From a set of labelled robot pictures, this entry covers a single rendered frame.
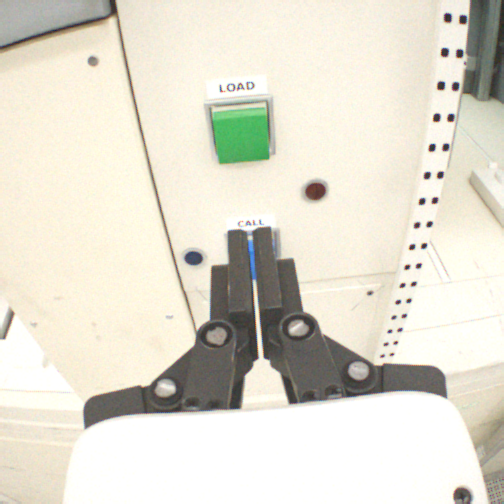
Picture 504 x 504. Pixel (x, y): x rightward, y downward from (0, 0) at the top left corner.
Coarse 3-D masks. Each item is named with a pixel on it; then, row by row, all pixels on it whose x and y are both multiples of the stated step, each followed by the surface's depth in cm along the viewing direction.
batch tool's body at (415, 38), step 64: (128, 0) 18; (192, 0) 19; (256, 0) 19; (320, 0) 19; (384, 0) 19; (448, 0) 18; (128, 64) 21; (192, 64) 21; (256, 64) 21; (320, 64) 22; (384, 64) 22; (448, 64) 21; (192, 128) 24; (320, 128) 24; (384, 128) 24; (448, 128) 24; (192, 192) 27; (256, 192) 27; (384, 192) 28; (448, 192) 73; (320, 256) 32; (384, 256) 32; (448, 256) 61; (256, 320) 37; (320, 320) 37; (384, 320) 38; (448, 320) 52; (256, 384) 44; (448, 384) 48
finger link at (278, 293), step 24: (264, 240) 14; (264, 264) 13; (288, 264) 14; (264, 288) 13; (288, 288) 14; (264, 312) 12; (288, 312) 13; (264, 336) 13; (336, 360) 11; (360, 360) 11; (360, 384) 11
